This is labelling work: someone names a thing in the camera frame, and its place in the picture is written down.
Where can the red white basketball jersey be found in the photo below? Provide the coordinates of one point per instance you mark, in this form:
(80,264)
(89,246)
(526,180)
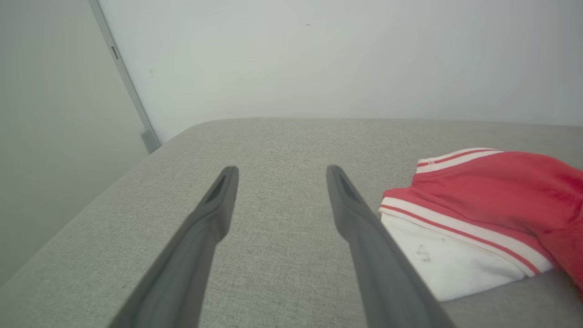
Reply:
(492,191)

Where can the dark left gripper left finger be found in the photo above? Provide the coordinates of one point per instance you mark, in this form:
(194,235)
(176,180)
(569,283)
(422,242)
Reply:
(191,255)

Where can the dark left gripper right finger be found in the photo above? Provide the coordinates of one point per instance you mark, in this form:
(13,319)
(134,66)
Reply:
(382,273)

